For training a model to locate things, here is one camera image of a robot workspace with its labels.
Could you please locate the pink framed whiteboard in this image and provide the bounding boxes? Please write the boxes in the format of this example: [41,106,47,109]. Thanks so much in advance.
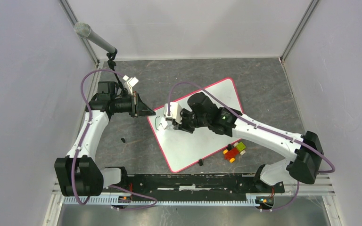
[148,78,243,173]

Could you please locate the white black marker pen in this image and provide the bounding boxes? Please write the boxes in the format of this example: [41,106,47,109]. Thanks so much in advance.
[159,119,169,129]

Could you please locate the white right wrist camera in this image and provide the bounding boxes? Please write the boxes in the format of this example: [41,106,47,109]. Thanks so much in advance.
[163,102,182,124]

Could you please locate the aluminium frame rail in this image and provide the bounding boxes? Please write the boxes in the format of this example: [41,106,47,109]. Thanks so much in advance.
[58,173,104,197]

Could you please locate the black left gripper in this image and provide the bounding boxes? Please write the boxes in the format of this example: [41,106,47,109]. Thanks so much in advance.
[111,91,155,118]

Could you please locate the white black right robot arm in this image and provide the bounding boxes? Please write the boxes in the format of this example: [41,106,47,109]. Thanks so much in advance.
[164,92,323,192]

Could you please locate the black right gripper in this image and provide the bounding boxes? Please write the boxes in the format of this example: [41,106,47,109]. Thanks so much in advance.
[173,107,210,133]

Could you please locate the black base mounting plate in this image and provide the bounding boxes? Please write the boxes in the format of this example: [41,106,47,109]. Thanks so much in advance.
[118,173,285,202]

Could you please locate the red toy brick car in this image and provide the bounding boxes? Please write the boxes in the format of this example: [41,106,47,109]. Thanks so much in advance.
[222,142,246,163]

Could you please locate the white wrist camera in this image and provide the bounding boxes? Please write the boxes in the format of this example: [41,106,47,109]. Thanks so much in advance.
[123,75,139,95]
[163,102,182,124]

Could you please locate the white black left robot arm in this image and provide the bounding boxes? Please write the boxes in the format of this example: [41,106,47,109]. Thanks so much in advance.
[54,77,155,197]

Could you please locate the white slotted cable duct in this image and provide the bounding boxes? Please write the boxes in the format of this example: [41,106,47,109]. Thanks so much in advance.
[63,194,260,207]

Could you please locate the grey microphone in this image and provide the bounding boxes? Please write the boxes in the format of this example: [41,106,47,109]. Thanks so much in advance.
[74,22,117,54]

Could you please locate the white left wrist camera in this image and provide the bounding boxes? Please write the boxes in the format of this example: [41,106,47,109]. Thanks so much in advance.
[123,75,139,95]

